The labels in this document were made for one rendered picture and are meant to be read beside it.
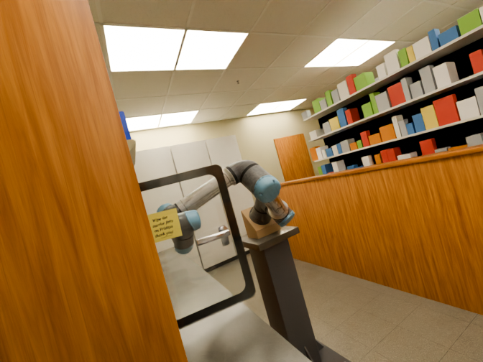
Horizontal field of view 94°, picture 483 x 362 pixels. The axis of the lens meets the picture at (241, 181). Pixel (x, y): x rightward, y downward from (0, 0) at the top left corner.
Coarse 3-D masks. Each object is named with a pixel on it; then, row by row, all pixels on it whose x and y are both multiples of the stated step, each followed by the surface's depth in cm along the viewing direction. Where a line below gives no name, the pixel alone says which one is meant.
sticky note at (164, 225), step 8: (152, 216) 60; (160, 216) 60; (168, 216) 61; (176, 216) 61; (152, 224) 59; (160, 224) 60; (168, 224) 60; (176, 224) 61; (152, 232) 59; (160, 232) 60; (168, 232) 60; (176, 232) 61; (160, 240) 60
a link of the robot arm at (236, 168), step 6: (234, 162) 103; (240, 162) 101; (246, 162) 100; (252, 162) 100; (228, 168) 101; (234, 168) 100; (240, 168) 99; (228, 174) 100; (234, 174) 100; (240, 174) 99; (228, 180) 100; (234, 180) 100; (228, 186) 101
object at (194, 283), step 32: (160, 192) 60; (192, 192) 63; (224, 192) 65; (192, 224) 62; (224, 224) 65; (160, 256) 59; (192, 256) 62; (224, 256) 64; (192, 288) 61; (224, 288) 63; (192, 320) 60
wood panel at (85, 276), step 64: (0, 0) 46; (64, 0) 51; (0, 64) 45; (64, 64) 49; (0, 128) 43; (64, 128) 48; (0, 192) 42; (64, 192) 47; (128, 192) 52; (0, 256) 41; (64, 256) 45; (128, 256) 50; (0, 320) 40; (64, 320) 44; (128, 320) 49
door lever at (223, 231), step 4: (220, 228) 64; (224, 228) 64; (220, 232) 59; (224, 232) 59; (228, 232) 59; (208, 236) 58; (212, 236) 58; (216, 236) 59; (220, 236) 59; (224, 236) 59; (196, 240) 58; (200, 240) 58; (204, 240) 58; (208, 240) 58; (212, 240) 58; (200, 244) 58
